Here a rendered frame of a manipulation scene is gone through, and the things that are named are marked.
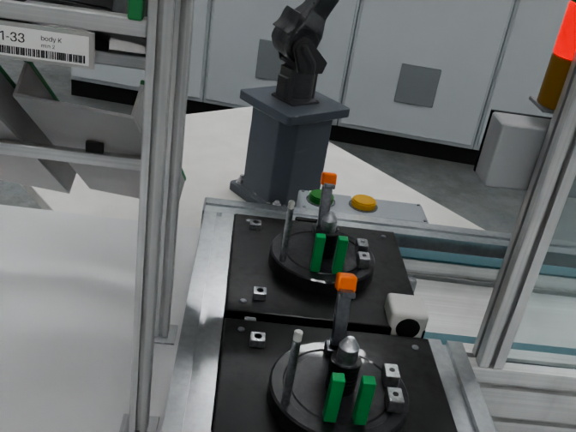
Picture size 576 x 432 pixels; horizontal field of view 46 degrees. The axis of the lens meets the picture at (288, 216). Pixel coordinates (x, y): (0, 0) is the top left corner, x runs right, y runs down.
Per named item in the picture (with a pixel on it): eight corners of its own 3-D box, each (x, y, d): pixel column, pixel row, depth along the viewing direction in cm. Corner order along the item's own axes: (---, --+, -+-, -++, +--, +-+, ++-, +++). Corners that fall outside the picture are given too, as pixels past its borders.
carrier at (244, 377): (222, 331, 79) (234, 237, 73) (424, 351, 81) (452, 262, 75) (203, 508, 57) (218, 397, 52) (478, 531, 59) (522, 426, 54)
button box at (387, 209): (293, 220, 116) (298, 188, 113) (413, 234, 118) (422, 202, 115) (294, 241, 110) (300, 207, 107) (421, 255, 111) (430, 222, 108)
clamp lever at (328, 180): (314, 225, 95) (321, 171, 94) (327, 226, 95) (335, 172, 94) (316, 229, 91) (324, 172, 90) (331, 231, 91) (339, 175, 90)
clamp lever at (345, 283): (327, 341, 72) (336, 271, 71) (345, 343, 72) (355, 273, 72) (331, 351, 69) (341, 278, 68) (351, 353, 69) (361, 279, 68)
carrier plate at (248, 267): (234, 225, 101) (235, 212, 100) (392, 243, 103) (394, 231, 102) (223, 322, 80) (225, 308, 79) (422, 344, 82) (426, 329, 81)
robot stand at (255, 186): (285, 176, 141) (300, 82, 132) (332, 207, 132) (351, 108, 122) (227, 188, 132) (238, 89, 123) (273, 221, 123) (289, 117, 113)
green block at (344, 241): (331, 268, 86) (338, 235, 84) (340, 270, 87) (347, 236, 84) (332, 273, 85) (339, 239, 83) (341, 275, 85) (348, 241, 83)
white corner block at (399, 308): (380, 317, 86) (387, 291, 84) (415, 321, 86) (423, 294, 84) (385, 340, 82) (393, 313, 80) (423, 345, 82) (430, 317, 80)
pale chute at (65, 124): (89, 189, 97) (98, 159, 98) (178, 207, 96) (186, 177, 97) (10, 95, 70) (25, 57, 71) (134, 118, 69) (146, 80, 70)
